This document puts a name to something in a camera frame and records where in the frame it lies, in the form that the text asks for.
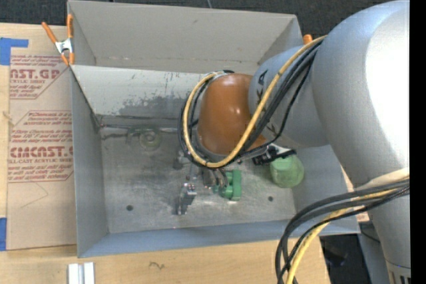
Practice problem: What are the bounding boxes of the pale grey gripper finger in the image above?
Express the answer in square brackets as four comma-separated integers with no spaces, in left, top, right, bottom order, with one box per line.
[175,183,188,215]
[186,182,198,208]

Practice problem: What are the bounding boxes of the clear glass round thing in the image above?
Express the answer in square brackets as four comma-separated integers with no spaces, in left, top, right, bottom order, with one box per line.
[138,129,164,150]

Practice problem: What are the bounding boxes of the grey metal bin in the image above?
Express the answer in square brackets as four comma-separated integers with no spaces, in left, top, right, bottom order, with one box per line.
[66,0,362,259]

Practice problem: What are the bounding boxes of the black cylinder on white bracket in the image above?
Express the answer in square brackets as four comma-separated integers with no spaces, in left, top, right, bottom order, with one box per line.
[251,144,297,166]

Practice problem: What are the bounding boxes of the pale green cup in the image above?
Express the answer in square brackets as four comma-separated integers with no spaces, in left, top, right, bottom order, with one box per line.
[270,155,306,190]

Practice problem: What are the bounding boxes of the brown cardboard board red print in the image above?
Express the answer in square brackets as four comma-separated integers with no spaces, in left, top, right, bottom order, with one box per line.
[0,22,79,252]

